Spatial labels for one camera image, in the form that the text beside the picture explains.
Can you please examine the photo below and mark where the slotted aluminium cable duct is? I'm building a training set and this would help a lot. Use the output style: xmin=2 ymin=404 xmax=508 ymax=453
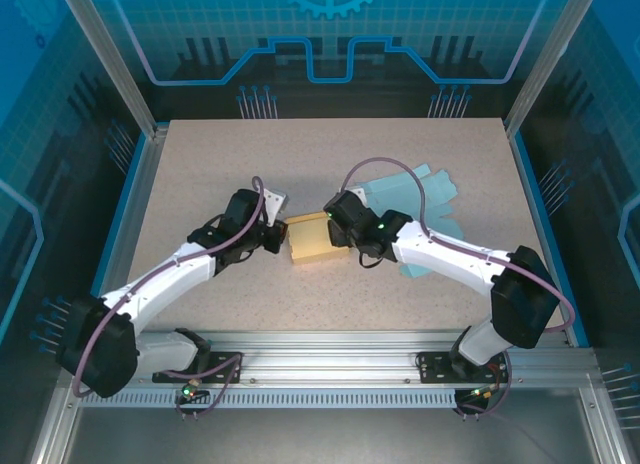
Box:
xmin=78 ymin=388 xmax=460 ymax=411

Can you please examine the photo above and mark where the blue table edge strip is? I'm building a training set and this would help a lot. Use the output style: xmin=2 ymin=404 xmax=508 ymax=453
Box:
xmin=73 ymin=131 xmax=151 ymax=348
xmin=508 ymin=131 xmax=590 ymax=349

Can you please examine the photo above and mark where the small LED circuit board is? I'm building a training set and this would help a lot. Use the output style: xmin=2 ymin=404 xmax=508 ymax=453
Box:
xmin=462 ymin=383 xmax=501 ymax=401
xmin=179 ymin=378 xmax=209 ymax=400

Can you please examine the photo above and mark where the light blue paper box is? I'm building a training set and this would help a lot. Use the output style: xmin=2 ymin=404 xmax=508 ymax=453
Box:
xmin=357 ymin=164 xmax=464 ymax=281

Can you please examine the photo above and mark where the aluminium lower side rail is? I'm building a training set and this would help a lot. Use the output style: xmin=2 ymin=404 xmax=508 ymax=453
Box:
xmin=29 ymin=373 xmax=84 ymax=464
xmin=579 ymin=373 xmax=640 ymax=464

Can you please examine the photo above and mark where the grey metal bottom panel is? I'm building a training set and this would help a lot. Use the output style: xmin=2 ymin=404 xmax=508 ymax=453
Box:
xmin=64 ymin=406 xmax=601 ymax=464

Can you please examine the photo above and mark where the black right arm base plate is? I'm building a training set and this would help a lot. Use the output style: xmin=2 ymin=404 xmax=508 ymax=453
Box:
xmin=416 ymin=350 xmax=512 ymax=385

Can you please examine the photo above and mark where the aluminium front beam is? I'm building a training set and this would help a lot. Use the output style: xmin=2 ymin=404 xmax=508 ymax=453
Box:
xmin=58 ymin=328 xmax=601 ymax=385

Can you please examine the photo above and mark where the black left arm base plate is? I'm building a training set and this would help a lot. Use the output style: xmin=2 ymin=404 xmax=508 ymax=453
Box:
xmin=151 ymin=350 xmax=245 ymax=385

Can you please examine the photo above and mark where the aluminium frame post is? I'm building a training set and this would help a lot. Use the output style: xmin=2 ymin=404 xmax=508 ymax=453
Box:
xmin=503 ymin=0 xmax=587 ymax=135
xmin=53 ymin=0 xmax=171 ymax=139

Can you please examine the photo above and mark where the yellow paper box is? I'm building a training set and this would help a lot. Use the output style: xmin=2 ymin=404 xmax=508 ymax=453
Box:
xmin=285 ymin=209 xmax=351 ymax=266

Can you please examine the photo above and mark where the aluminium table side rail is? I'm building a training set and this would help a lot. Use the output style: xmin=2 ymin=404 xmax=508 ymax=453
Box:
xmin=82 ymin=126 xmax=169 ymax=348

